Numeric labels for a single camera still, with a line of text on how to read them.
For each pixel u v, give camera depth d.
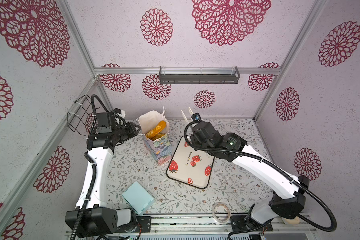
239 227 0.72
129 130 0.63
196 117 0.56
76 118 0.75
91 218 0.37
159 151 0.85
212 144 0.47
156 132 0.87
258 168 0.42
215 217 0.75
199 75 0.93
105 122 0.53
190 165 0.95
